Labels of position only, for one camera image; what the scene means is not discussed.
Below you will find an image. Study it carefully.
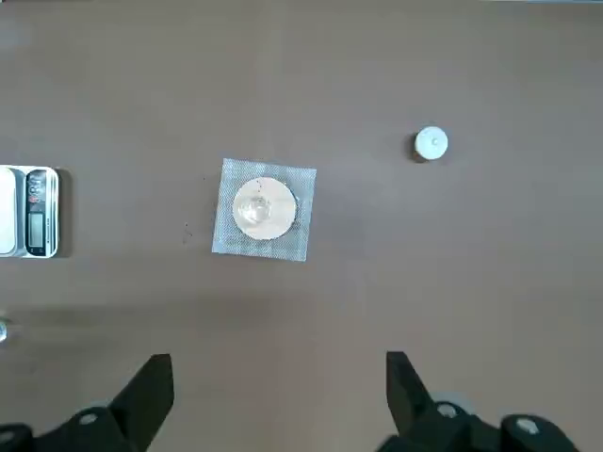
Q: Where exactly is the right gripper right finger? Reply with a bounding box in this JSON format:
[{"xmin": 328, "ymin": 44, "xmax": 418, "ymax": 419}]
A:
[{"xmin": 376, "ymin": 350, "xmax": 585, "ymax": 452}]

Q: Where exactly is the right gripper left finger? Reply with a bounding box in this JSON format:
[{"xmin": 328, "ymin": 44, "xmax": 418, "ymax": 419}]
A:
[{"xmin": 0, "ymin": 353, "xmax": 175, "ymax": 452}]

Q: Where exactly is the silver digital balance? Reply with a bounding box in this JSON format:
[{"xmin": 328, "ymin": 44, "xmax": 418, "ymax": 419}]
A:
[{"xmin": 0, "ymin": 165, "xmax": 61, "ymax": 259}]

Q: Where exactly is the small white round cap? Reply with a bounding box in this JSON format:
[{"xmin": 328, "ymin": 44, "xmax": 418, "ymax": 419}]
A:
[{"xmin": 414, "ymin": 125, "xmax": 449, "ymax": 163}]

